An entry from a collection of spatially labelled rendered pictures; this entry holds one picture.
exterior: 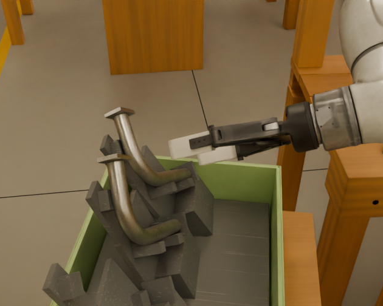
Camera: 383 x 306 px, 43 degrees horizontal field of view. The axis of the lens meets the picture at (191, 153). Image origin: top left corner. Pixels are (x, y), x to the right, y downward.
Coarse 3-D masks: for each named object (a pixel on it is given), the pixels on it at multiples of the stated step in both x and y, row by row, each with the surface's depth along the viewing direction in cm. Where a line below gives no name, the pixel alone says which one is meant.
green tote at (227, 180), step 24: (168, 168) 120; (216, 168) 118; (240, 168) 117; (264, 168) 117; (216, 192) 123; (240, 192) 122; (264, 192) 121; (96, 216) 107; (96, 240) 109; (72, 264) 94
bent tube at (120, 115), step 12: (120, 108) 95; (120, 120) 97; (120, 132) 97; (132, 132) 97; (132, 144) 96; (132, 156) 96; (144, 168) 97; (144, 180) 99; (156, 180) 100; (168, 180) 105; (180, 180) 112
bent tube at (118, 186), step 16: (112, 160) 83; (128, 160) 86; (112, 176) 83; (112, 192) 82; (128, 192) 83; (128, 208) 82; (128, 224) 83; (160, 224) 96; (176, 224) 102; (144, 240) 86
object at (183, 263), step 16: (96, 192) 83; (96, 208) 82; (112, 208) 83; (144, 208) 100; (112, 224) 86; (144, 224) 98; (128, 240) 90; (192, 240) 107; (128, 256) 89; (144, 256) 95; (160, 256) 101; (176, 256) 100; (192, 256) 105; (144, 272) 94; (160, 272) 98; (176, 272) 96; (192, 272) 103; (176, 288) 99; (192, 288) 100
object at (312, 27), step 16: (304, 0) 159; (320, 0) 156; (304, 16) 160; (320, 16) 159; (304, 32) 162; (320, 32) 163; (304, 48) 166; (320, 48) 166; (304, 64) 170; (320, 64) 170
